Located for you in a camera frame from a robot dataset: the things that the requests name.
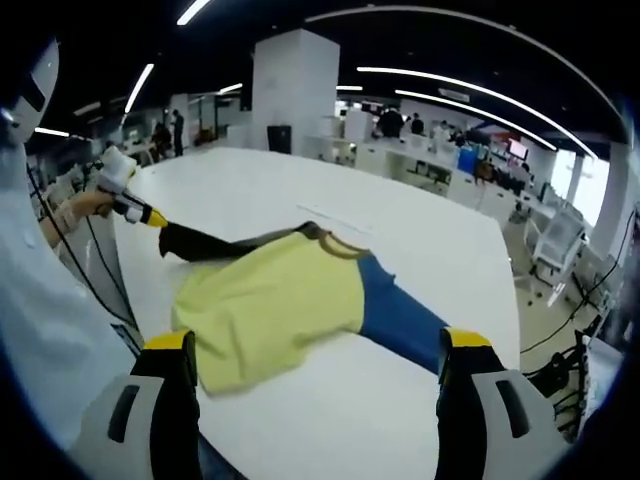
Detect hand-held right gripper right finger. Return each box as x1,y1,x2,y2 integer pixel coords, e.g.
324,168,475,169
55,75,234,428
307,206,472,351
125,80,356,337
434,327,571,480

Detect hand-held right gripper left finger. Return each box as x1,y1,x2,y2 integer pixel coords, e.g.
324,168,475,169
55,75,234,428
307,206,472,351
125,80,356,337
74,329,201,480

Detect yellow black blue garment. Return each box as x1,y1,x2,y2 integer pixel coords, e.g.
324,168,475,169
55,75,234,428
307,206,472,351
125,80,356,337
158,220,451,396

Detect person's left hand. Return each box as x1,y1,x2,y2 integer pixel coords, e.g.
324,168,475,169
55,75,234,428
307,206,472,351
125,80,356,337
67,192,117,221

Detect short ceiling light strip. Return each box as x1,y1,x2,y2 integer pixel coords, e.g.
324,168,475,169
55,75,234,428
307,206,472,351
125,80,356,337
123,62,155,115
175,0,211,26

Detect person's blue trousers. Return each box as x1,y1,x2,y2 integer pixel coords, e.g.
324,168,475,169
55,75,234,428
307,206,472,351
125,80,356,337
198,434,241,480

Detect white chest device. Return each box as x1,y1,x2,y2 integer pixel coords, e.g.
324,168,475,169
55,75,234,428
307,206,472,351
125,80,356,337
0,37,61,146

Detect person's white shirt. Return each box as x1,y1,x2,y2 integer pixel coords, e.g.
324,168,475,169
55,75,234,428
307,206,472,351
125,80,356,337
0,139,146,451

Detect black bin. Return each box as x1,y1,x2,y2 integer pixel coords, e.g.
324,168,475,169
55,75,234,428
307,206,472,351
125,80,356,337
267,124,292,155

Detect wide white pillar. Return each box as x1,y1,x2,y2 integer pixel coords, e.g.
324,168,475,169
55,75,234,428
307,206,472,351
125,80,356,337
251,28,341,156

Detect blue storage bin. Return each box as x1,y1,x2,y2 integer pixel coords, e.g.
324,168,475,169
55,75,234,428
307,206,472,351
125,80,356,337
457,147,479,175

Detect white cabinet row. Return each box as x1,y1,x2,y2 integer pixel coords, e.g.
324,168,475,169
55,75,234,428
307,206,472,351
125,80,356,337
304,132,531,221

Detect narrow white pillar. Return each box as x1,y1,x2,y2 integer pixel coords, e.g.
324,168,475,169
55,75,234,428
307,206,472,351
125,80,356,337
589,142,640,241

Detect shorter ceiling light strip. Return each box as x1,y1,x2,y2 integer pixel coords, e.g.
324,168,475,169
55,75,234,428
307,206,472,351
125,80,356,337
393,89,559,151

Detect long ceiling light strip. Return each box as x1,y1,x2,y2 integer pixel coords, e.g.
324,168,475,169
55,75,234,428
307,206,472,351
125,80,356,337
356,65,599,157

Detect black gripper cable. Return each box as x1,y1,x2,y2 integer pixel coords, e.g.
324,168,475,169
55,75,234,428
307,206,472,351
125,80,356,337
84,214,141,331

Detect black chest device cable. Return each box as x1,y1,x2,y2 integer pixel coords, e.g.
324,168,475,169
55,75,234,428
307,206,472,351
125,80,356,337
24,159,144,341

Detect black floor cable bundle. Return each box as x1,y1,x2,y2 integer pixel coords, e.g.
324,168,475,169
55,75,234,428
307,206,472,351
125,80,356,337
519,279,616,441

